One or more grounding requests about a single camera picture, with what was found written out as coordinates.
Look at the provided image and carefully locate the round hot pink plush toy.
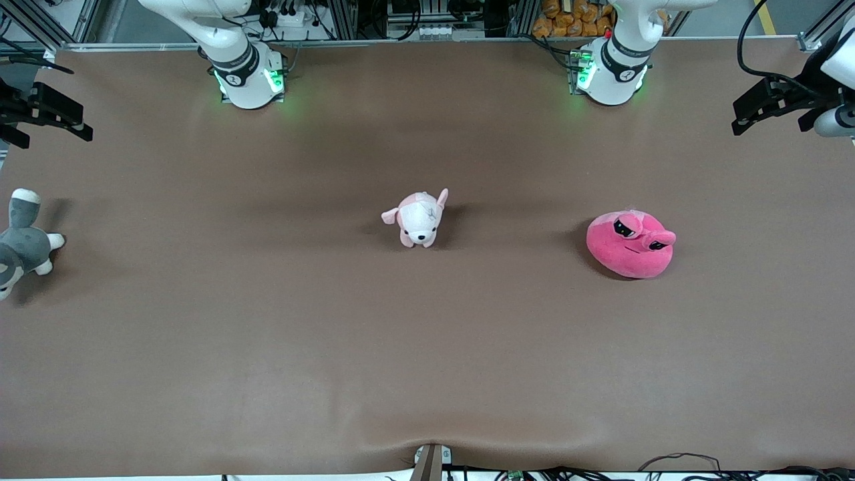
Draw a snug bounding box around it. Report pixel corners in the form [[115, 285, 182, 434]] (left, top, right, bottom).
[[586, 209, 677, 280]]

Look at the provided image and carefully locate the grey white husky plush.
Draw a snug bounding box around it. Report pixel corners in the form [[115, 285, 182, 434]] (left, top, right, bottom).
[[0, 188, 66, 301]]

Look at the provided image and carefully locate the bag of orange items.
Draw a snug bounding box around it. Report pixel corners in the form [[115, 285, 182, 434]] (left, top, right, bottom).
[[532, 0, 670, 39]]

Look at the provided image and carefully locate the white power strip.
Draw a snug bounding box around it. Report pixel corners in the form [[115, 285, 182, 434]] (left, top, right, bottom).
[[389, 24, 468, 40]]

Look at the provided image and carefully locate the pale pink white dog plush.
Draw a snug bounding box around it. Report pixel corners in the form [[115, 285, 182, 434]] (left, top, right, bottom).
[[381, 188, 450, 249]]

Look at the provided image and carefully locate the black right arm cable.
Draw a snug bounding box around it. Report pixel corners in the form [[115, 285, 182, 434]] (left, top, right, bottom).
[[0, 56, 75, 75]]

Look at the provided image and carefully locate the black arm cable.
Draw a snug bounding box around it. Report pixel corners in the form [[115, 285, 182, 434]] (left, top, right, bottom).
[[0, 56, 75, 75], [737, 0, 824, 92]]

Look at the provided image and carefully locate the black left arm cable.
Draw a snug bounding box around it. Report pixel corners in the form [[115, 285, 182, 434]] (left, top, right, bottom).
[[737, 0, 824, 92]]

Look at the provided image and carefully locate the aluminium table edge rail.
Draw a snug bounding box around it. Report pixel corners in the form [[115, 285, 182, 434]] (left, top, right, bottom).
[[41, 35, 806, 53]]

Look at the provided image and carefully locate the black cable bundle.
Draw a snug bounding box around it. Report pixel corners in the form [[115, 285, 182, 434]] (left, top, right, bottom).
[[448, 452, 855, 481]]

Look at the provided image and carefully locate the metal table edge bracket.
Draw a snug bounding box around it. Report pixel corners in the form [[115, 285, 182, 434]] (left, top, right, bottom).
[[409, 444, 453, 481]]

